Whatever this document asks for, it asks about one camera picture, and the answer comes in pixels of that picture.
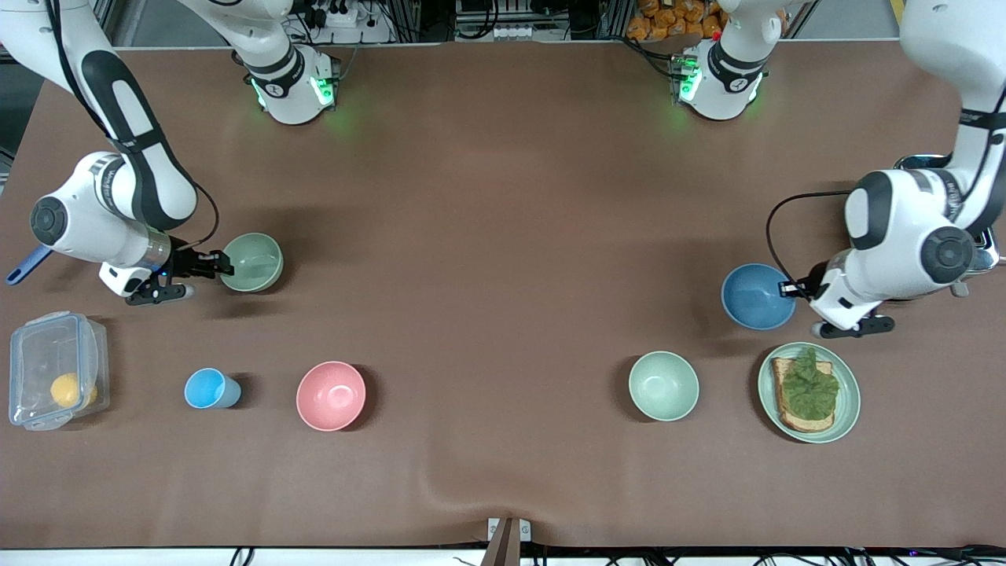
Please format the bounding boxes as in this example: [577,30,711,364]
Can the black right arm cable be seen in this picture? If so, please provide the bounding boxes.
[189,181,222,252]

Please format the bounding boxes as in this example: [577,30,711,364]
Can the mint green bowl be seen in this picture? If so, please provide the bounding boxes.
[629,351,699,422]

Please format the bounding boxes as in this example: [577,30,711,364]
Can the blue cup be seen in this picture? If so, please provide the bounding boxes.
[185,368,242,410]

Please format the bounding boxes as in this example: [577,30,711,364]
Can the pink bowl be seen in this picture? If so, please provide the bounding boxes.
[296,361,367,432]

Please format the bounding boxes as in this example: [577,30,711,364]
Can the silver toaster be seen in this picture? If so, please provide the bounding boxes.
[894,153,1003,300]

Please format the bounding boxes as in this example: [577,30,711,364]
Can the long white power strip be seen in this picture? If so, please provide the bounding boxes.
[456,22,571,42]

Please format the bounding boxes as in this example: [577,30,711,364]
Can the green plate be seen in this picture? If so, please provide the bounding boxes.
[758,342,861,444]

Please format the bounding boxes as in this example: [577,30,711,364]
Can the blue bowl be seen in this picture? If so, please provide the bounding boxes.
[721,263,797,331]

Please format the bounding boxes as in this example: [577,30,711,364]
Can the yellow lemon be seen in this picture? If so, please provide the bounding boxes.
[50,373,99,410]

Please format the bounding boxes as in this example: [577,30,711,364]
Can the orange snack bags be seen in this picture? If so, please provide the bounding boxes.
[626,0,728,42]

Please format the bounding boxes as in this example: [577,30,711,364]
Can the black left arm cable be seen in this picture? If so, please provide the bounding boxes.
[766,190,856,288]

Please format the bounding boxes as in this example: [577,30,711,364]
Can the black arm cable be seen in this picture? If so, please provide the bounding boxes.
[766,190,856,288]
[189,181,222,252]

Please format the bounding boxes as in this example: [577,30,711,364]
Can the clear plastic lidded container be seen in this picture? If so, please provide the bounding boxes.
[9,311,110,432]

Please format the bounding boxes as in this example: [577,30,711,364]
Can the sage green bowl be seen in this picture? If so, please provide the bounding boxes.
[220,233,284,293]

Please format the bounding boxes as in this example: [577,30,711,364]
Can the black pot blue handle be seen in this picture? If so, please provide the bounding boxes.
[6,245,53,285]

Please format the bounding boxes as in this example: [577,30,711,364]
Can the toast slice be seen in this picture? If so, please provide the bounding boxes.
[770,358,835,433]

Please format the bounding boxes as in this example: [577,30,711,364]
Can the brown table cover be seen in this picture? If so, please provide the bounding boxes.
[0,39,1006,549]

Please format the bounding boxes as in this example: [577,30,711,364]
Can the green lettuce leaf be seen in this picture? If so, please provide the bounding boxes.
[782,347,840,421]

